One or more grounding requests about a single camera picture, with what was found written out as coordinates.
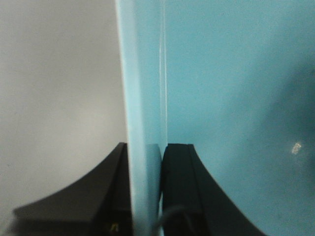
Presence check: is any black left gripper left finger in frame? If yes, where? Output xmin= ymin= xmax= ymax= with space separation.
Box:
xmin=7 ymin=143 xmax=133 ymax=236

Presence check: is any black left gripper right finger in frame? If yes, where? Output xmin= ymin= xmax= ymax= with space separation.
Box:
xmin=158 ymin=144 xmax=264 ymax=236

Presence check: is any light blue plastic box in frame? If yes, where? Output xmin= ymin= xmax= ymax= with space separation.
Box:
xmin=116 ymin=0 xmax=315 ymax=236

